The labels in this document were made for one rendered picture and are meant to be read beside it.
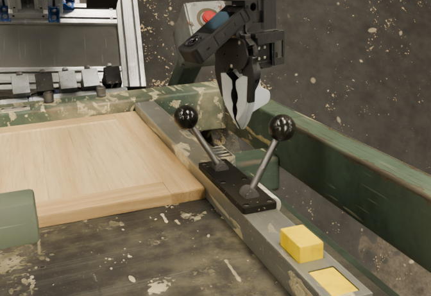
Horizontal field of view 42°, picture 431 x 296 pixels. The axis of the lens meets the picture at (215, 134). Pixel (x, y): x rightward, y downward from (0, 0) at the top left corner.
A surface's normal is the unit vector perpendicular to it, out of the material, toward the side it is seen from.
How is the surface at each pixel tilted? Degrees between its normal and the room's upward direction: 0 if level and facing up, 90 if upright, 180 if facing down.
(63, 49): 0
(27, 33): 0
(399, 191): 90
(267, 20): 40
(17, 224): 35
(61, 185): 55
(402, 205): 90
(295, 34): 0
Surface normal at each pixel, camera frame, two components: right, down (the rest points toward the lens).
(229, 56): -0.77, 0.22
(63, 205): -0.04, -0.96
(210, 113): 0.33, 0.26
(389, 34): 0.25, -0.35
